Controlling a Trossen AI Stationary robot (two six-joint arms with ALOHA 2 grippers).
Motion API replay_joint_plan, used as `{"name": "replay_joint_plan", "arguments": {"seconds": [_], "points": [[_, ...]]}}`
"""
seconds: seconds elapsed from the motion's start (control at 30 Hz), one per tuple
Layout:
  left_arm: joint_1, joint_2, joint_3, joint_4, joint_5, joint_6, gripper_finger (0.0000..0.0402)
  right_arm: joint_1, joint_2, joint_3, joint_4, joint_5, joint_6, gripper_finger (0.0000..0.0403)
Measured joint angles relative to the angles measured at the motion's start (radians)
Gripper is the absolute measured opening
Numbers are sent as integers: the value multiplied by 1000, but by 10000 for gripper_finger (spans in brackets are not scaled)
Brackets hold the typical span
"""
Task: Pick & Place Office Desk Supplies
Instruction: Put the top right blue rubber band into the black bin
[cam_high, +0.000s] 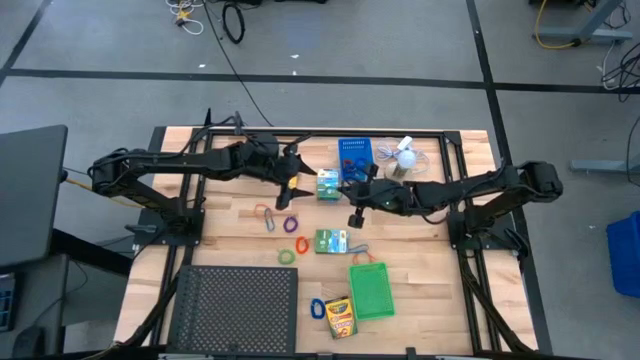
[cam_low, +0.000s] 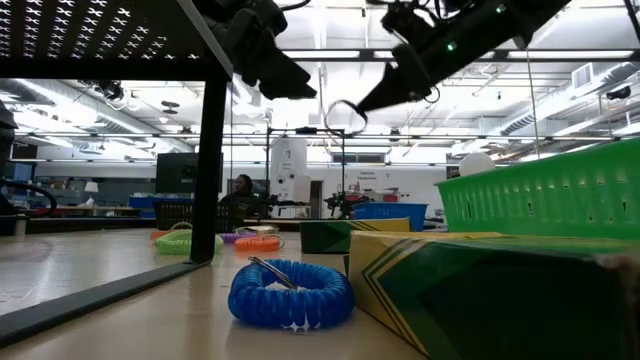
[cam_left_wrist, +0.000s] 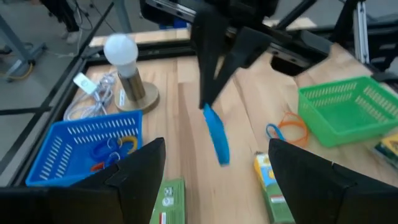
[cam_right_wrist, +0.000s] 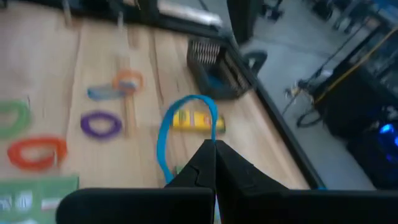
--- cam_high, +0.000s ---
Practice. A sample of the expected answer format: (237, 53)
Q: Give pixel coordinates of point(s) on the black computer mouse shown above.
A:
(27, 342)

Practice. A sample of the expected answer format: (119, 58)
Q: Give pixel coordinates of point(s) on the black perforated metal riser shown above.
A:
(235, 310)

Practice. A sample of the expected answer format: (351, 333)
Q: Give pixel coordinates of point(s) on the black clamp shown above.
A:
(238, 122)
(208, 119)
(411, 354)

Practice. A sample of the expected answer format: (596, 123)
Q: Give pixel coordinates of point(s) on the dark grey desk top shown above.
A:
(30, 190)

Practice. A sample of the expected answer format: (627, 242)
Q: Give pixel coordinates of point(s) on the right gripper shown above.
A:
(382, 196)

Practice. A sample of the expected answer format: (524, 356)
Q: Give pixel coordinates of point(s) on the black aluminium table frame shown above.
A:
(430, 133)

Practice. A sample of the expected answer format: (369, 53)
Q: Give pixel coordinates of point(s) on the black power box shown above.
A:
(156, 145)

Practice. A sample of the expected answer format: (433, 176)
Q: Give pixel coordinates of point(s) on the grey desk base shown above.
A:
(585, 34)

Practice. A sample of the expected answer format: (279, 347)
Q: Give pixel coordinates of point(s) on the green plastic basket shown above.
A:
(371, 292)

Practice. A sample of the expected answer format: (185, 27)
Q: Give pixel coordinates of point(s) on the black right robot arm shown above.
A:
(475, 190)

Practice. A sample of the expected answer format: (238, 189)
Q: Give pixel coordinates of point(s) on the blue plastic basket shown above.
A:
(356, 147)

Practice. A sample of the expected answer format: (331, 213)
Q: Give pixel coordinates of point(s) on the blue rubber band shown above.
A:
(266, 220)
(360, 246)

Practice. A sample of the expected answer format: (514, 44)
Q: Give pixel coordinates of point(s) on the computer keyboard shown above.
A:
(6, 305)

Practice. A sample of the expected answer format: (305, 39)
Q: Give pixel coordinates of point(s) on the small yellow crayon box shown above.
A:
(293, 182)

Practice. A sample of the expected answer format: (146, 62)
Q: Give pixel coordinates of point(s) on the green crayon box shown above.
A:
(327, 185)
(330, 242)

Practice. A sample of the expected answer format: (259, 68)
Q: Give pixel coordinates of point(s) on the large yellow crayon box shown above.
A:
(341, 317)

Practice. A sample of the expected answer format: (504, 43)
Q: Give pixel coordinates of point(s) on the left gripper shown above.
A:
(267, 162)

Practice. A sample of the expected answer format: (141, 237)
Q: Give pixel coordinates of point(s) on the grey desk foot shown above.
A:
(600, 165)

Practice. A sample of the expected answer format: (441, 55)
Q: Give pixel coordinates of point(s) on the blue storage bin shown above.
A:
(625, 255)

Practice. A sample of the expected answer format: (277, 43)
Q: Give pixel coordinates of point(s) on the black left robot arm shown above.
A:
(165, 162)

